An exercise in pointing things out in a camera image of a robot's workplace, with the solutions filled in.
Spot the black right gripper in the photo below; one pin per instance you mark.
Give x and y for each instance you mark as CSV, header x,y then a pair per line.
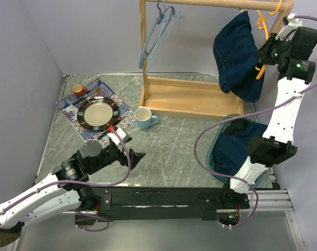
x,y
262,53

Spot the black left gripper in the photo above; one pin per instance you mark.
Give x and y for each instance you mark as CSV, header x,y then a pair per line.
x,y
134,157

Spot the yellow plastic hanger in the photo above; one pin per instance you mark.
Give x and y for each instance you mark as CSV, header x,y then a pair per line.
x,y
261,23

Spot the dark denim skirt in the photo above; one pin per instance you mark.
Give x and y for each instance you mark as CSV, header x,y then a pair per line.
x,y
234,51

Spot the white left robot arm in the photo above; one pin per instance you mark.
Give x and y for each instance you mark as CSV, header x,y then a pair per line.
x,y
66,188

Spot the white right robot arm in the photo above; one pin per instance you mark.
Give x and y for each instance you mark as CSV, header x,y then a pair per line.
x,y
276,144

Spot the teal plastic hanger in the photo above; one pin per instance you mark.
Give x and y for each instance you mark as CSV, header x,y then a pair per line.
x,y
151,36

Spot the light blue mug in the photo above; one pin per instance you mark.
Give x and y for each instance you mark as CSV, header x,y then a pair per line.
x,y
145,118

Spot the striped rim dinner plate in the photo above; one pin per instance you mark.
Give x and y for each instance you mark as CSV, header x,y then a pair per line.
x,y
98,113

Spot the black garment in basket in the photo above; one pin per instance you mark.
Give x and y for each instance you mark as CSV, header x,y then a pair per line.
x,y
237,126

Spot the wooden clothes rack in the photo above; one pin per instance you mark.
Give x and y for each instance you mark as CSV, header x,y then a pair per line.
x,y
195,99

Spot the orange small cup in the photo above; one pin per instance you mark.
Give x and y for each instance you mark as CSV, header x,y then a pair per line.
x,y
79,89

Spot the teal plastic basket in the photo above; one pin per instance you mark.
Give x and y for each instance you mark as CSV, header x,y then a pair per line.
x,y
213,167

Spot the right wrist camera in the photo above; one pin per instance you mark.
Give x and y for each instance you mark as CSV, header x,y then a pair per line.
x,y
291,23

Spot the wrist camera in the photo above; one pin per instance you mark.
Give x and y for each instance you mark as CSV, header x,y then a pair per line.
x,y
118,135
291,23

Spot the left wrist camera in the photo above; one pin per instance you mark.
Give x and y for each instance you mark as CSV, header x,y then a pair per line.
x,y
118,135

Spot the dark handled knife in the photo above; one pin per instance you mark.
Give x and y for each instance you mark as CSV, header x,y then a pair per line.
x,y
107,131

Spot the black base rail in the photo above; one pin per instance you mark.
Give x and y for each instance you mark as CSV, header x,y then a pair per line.
x,y
159,203

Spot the green handled fork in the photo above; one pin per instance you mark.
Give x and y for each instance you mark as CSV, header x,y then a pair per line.
x,y
87,96

